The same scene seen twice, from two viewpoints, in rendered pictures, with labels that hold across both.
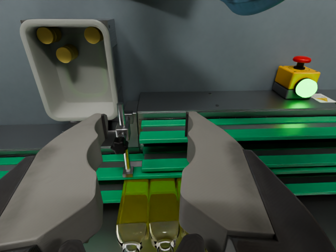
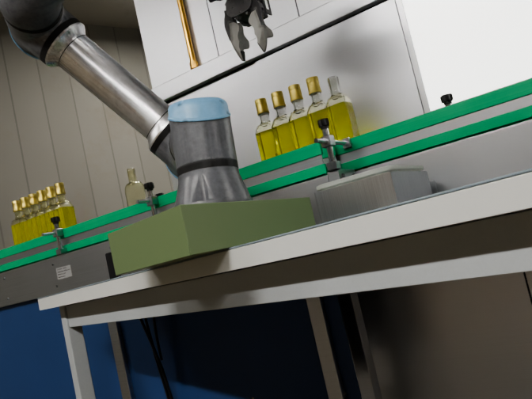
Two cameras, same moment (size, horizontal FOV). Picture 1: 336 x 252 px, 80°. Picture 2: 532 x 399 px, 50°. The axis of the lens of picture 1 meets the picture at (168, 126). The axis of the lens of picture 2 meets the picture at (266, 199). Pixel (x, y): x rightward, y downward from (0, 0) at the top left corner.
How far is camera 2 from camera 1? 1.32 m
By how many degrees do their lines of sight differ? 68
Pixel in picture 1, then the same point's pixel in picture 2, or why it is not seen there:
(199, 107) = (278, 195)
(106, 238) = (389, 122)
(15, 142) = (473, 150)
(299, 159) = not seen: hidden behind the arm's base
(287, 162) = not seen: hidden behind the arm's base
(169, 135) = (298, 153)
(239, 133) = (253, 169)
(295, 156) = not seen: hidden behind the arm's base
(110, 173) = (361, 139)
